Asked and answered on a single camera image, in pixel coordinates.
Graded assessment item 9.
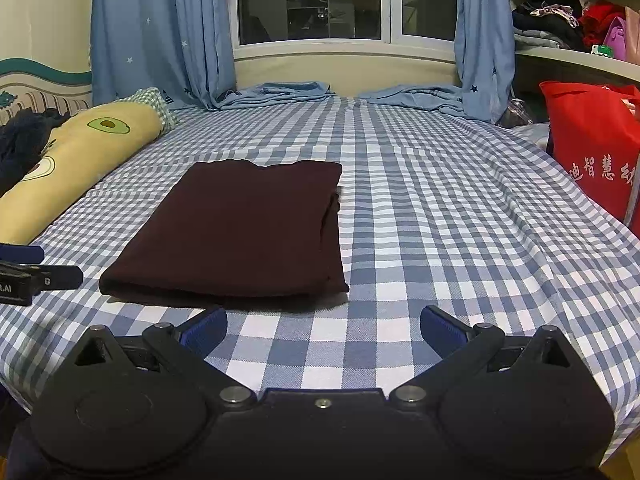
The pale pink bag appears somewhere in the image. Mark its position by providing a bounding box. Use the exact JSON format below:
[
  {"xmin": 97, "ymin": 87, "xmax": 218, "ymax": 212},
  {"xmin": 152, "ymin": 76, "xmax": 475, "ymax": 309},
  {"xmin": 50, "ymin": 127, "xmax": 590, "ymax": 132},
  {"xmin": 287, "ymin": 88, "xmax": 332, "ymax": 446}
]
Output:
[{"xmin": 624, "ymin": 5, "xmax": 640, "ymax": 66}]

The dark maroon printed sweatshirt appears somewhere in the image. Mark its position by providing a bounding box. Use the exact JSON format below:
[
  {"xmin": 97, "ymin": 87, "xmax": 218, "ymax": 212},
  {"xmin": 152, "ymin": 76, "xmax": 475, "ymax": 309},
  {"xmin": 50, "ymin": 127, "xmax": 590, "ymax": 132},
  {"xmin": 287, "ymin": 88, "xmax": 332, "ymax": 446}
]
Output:
[{"xmin": 98, "ymin": 159, "xmax": 351, "ymax": 311}]

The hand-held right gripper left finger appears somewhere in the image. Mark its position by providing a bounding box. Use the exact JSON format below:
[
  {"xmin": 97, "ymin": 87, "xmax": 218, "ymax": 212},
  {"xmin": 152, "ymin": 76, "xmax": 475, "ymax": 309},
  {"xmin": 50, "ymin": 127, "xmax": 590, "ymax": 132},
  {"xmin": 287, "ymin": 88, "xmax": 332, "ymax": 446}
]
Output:
[{"xmin": 62, "ymin": 305, "xmax": 261, "ymax": 408}]

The grey metal tube frame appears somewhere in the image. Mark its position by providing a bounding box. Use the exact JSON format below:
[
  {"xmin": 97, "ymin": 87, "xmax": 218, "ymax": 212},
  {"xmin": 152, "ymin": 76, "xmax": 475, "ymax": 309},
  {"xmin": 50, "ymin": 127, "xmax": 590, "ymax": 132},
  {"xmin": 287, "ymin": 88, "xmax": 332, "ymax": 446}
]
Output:
[{"xmin": 622, "ymin": 150, "xmax": 640, "ymax": 226}]

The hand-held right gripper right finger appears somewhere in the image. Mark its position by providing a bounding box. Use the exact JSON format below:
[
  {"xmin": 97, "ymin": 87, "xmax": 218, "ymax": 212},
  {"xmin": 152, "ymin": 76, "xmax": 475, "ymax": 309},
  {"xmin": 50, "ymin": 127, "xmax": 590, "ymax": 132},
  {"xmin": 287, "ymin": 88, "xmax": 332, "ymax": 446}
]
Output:
[{"xmin": 380, "ymin": 304, "xmax": 587, "ymax": 407}]

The blue white checked bed sheet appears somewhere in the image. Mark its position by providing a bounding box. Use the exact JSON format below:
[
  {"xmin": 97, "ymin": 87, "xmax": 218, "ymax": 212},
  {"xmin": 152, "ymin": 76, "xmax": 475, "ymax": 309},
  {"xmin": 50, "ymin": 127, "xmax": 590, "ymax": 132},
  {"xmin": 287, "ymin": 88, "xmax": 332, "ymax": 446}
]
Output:
[{"xmin": 0, "ymin": 92, "xmax": 640, "ymax": 461}]

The dark folded clothes pile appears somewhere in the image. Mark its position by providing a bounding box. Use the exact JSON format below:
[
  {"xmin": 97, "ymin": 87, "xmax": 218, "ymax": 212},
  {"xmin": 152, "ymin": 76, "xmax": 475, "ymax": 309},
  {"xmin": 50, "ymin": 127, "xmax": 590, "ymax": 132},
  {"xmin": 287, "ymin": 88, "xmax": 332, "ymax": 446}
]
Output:
[{"xmin": 512, "ymin": 0, "xmax": 586, "ymax": 51}]

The headboard with teal wave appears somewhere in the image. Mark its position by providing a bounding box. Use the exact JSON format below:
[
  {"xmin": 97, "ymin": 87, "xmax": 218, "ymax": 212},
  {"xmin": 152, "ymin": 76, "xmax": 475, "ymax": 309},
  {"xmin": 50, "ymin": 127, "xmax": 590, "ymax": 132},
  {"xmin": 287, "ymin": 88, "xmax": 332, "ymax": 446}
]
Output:
[{"xmin": 0, "ymin": 57, "xmax": 93, "ymax": 126}]

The red garment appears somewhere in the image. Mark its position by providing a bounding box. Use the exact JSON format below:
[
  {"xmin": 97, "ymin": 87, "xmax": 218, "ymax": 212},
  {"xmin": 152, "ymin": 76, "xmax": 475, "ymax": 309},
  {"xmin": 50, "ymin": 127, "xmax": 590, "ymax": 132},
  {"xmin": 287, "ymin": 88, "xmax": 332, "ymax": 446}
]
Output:
[{"xmin": 577, "ymin": 2, "xmax": 626, "ymax": 51}]

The white framed window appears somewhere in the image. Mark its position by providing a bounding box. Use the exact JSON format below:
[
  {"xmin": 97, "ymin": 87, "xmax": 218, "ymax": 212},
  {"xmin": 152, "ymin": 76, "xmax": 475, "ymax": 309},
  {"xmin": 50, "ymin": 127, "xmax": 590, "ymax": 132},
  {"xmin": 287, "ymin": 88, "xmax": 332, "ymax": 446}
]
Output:
[{"xmin": 232, "ymin": 0, "xmax": 458, "ymax": 63}]

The yellow avocado print pillow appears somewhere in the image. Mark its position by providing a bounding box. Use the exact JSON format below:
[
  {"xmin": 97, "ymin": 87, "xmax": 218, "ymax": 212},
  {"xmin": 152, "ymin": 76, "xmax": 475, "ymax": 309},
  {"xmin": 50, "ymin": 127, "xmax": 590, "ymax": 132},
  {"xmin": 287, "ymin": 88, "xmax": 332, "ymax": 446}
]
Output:
[{"xmin": 0, "ymin": 102, "xmax": 166, "ymax": 246}]

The dark navy clothes pile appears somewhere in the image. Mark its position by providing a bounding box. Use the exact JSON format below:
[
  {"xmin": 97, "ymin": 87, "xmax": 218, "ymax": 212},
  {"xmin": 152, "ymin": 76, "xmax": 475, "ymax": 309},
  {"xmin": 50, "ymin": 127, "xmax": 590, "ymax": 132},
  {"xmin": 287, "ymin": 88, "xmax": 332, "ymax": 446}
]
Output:
[{"xmin": 0, "ymin": 107, "xmax": 71, "ymax": 196}]

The magenta handbag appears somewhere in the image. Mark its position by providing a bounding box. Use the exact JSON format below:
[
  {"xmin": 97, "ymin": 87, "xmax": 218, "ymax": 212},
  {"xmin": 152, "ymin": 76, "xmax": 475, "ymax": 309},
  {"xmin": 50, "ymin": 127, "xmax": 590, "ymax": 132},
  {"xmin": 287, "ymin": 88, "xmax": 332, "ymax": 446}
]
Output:
[{"xmin": 602, "ymin": 16, "xmax": 628, "ymax": 61}]

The clear plastic bag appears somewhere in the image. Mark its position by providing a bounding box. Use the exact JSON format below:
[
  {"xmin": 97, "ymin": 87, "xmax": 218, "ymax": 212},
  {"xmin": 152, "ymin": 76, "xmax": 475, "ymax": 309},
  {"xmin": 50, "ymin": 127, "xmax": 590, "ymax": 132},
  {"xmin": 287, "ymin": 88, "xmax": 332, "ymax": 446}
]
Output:
[{"xmin": 497, "ymin": 95, "xmax": 548, "ymax": 131}]

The red tote bag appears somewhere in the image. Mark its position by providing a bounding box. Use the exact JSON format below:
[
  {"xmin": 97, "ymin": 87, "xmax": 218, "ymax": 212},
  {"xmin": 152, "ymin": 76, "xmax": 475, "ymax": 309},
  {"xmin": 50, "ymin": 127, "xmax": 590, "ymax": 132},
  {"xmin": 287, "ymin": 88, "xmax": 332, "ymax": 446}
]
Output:
[{"xmin": 539, "ymin": 80, "xmax": 640, "ymax": 238}]

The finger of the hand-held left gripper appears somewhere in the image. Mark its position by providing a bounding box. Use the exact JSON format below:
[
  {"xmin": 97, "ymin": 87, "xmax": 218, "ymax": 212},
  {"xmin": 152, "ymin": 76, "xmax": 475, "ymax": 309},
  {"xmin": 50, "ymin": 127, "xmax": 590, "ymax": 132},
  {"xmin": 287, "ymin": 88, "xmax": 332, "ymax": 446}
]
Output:
[
  {"xmin": 0, "ymin": 243, "xmax": 45, "ymax": 264},
  {"xmin": 27, "ymin": 265, "xmax": 84, "ymax": 292}
]

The green checked pillow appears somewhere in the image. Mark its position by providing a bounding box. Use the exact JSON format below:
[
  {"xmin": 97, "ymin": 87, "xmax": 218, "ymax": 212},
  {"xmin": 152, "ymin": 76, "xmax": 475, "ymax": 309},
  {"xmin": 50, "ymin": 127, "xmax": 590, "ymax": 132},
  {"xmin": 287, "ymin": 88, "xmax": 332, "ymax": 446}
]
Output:
[{"xmin": 127, "ymin": 87, "xmax": 178, "ymax": 133}]

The blue star print curtain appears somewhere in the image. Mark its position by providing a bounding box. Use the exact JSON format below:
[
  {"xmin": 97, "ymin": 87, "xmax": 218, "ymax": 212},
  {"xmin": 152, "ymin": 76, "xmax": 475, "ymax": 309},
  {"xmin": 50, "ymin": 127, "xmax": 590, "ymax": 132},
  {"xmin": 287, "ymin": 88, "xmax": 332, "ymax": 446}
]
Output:
[
  {"xmin": 360, "ymin": 0, "xmax": 516, "ymax": 123},
  {"xmin": 90, "ymin": 0, "xmax": 336, "ymax": 111}
]

